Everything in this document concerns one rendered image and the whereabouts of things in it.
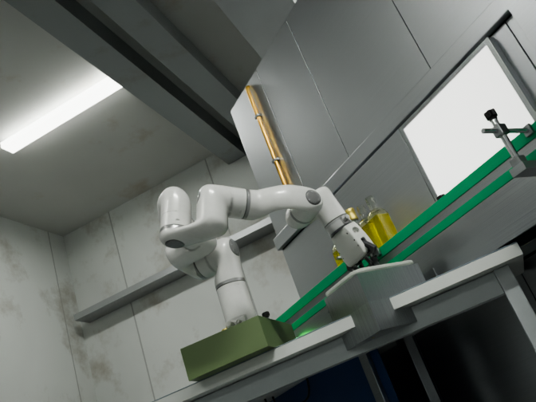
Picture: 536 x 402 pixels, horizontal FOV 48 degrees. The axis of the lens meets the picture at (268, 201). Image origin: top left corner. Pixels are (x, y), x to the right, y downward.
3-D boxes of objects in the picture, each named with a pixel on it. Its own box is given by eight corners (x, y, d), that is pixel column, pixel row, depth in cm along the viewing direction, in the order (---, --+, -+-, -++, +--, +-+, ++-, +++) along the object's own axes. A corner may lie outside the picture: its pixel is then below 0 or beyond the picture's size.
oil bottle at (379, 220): (413, 263, 187) (385, 205, 196) (400, 266, 184) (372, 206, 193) (402, 271, 191) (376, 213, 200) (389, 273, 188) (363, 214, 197)
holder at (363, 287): (443, 285, 166) (431, 260, 169) (368, 301, 151) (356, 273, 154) (406, 309, 179) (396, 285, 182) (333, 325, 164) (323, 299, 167)
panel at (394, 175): (555, 133, 157) (494, 37, 171) (549, 133, 155) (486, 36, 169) (368, 277, 224) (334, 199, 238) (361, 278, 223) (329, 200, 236)
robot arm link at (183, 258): (197, 237, 171) (153, 261, 176) (242, 266, 189) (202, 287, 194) (193, 210, 176) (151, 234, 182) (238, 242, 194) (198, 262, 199)
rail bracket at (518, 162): (575, 185, 133) (525, 105, 143) (529, 190, 125) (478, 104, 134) (558, 196, 137) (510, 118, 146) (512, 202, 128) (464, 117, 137)
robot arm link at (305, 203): (238, 224, 165) (309, 233, 171) (252, 202, 155) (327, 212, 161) (238, 198, 169) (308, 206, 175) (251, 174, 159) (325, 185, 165)
